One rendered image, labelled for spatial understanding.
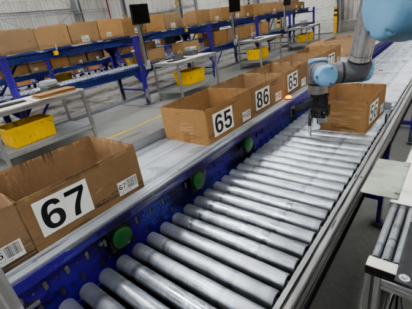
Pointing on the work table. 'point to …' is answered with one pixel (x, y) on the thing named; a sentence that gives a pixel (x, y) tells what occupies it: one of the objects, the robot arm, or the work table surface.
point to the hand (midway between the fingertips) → (312, 130)
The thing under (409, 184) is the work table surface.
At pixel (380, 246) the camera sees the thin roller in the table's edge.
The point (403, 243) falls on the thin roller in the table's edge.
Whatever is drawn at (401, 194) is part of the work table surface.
